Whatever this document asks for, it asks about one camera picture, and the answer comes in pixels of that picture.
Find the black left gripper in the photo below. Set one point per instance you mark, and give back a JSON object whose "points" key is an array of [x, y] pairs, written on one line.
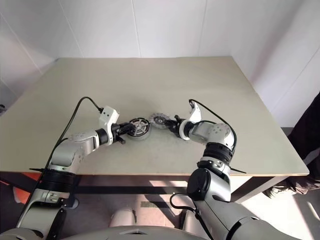
{"points": [[117, 131]]}

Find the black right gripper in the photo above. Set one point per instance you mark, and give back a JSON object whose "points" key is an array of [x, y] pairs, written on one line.
{"points": [[175, 128]]}

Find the grey metal gear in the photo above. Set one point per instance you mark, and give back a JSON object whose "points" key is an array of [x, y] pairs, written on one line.
{"points": [[158, 120]]}

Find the round motor stator housing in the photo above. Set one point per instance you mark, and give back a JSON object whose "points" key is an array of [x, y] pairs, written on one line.
{"points": [[139, 128]]}

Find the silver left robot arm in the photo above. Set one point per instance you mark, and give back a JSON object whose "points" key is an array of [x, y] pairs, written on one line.
{"points": [[67, 152]]}

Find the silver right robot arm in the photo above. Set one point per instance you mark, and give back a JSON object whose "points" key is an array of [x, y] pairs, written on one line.
{"points": [[212, 180]]}

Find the beige table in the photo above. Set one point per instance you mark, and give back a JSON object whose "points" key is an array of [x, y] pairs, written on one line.
{"points": [[160, 80]]}

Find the black table crossbar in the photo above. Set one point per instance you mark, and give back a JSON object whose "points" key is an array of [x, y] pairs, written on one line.
{"points": [[130, 190]]}

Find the grey floor tape strip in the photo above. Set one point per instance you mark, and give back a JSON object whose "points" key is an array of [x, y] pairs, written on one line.
{"points": [[155, 204]]}

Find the rounded left robot knee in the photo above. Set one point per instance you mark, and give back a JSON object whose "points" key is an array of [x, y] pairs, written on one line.
{"points": [[123, 217]]}

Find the rounded robot knee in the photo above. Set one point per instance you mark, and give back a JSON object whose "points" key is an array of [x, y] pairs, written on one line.
{"points": [[123, 217], [190, 220]]}

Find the rounded right robot knee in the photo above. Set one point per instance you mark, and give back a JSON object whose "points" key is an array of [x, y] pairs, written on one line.
{"points": [[190, 220]]}

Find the grey robot torso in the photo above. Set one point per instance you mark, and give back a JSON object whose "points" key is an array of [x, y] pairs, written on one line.
{"points": [[140, 232]]}

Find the red object under table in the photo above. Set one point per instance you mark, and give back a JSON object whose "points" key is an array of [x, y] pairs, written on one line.
{"points": [[22, 195]]}

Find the person in dark clothes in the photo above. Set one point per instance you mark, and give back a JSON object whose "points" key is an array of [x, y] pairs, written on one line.
{"points": [[308, 130]]}

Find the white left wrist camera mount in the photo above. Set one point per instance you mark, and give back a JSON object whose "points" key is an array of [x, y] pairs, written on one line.
{"points": [[108, 115]]}

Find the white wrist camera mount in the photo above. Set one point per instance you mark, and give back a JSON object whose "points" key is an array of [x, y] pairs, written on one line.
{"points": [[195, 112], [108, 115]]}

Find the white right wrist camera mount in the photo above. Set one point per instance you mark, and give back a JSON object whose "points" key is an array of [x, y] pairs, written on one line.
{"points": [[195, 112]]}

